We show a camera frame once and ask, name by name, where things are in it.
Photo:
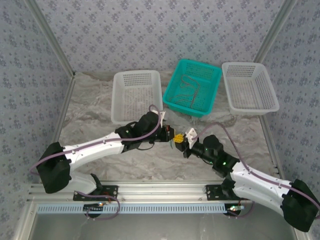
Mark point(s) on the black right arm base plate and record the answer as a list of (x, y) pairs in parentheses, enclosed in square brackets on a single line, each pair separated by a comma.
[(215, 193)]

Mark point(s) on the teal perforated plastic basket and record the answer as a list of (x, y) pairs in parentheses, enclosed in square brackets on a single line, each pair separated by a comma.
[(200, 100)]

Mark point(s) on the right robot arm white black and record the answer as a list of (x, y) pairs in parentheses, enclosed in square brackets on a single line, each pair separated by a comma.
[(262, 190)]

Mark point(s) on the aluminium frame post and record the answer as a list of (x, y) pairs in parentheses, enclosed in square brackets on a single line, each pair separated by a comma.
[(52, 37), (275, 31)]

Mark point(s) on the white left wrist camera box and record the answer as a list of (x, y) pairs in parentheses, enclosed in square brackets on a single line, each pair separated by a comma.
[(162, 115)]

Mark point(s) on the small black circuit board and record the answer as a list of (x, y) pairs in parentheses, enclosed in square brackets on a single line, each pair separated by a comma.
[(235, 209), (93, 207)]

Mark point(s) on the white perforated plastic basket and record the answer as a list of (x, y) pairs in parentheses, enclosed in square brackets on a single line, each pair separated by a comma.
[(135, 85), (252, 87)]

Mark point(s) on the grey sheet metal panel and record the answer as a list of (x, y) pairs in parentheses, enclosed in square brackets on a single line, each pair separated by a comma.
[(160, 227)]

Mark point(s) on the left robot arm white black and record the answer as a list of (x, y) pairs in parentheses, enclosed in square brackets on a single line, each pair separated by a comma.
[(95, 147)]

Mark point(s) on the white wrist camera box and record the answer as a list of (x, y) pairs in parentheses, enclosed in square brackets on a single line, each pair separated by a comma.
[(192, 137), (162, 115)]

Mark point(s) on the aluminium cross rail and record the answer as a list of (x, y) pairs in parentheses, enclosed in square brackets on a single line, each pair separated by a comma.
[(160, 191)]

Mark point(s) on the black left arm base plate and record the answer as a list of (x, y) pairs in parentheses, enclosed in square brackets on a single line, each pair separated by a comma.
[(82, 197)]

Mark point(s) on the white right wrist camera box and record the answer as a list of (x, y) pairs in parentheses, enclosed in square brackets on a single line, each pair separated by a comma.
[(192, 137)]

